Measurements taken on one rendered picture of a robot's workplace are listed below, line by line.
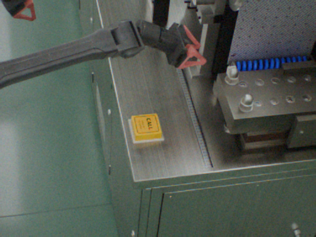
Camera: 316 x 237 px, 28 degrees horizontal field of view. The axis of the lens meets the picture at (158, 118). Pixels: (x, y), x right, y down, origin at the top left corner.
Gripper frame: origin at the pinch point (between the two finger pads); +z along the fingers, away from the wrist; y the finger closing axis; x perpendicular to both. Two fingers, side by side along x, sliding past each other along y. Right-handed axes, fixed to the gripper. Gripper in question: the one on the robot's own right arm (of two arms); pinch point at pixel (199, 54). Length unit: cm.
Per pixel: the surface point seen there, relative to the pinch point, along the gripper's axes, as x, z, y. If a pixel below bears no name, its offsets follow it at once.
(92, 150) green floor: -102, 35, -57
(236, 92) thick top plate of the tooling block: 0.1, 8.6, 10.9
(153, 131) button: -19.6, -4.4, 12.0
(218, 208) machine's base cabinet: -29.5, 21.4, 24.7
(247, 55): 5.0, 12.5, 0.1
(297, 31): 17.4, 19.9, 0.2
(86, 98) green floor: -101, 36, -87
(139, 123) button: -21.2, -7.3, 9.0
